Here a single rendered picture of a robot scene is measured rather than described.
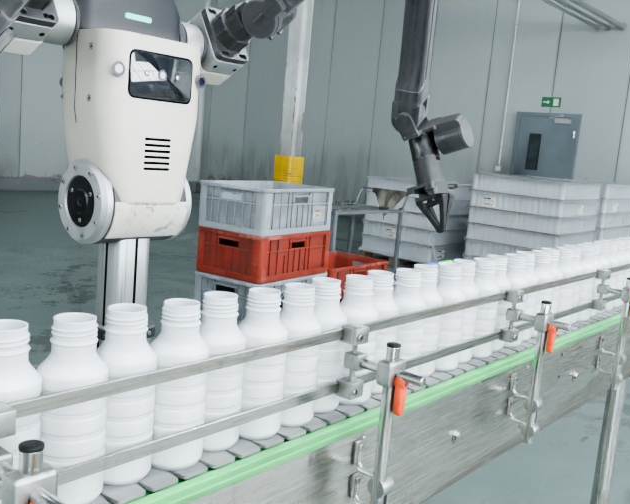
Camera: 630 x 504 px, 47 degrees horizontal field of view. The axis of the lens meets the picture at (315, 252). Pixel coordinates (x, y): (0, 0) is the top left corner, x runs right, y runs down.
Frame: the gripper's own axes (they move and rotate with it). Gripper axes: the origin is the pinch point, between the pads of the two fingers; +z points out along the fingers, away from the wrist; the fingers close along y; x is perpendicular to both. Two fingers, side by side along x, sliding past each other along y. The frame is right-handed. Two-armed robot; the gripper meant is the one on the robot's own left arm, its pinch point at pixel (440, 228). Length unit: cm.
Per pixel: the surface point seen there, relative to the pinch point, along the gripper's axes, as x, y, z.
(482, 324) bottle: -16.0, -20.9, 18.9
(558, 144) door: 324, 956, -159
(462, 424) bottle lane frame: -13.9, -30.1, 33.1
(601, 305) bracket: -18.1, 28.8, 22.3
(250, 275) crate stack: 166, 108, -9
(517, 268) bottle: -18.2, -8.1, 10.9
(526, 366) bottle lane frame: -15.7, -7.7, 28.4
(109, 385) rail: -19, -94, 14
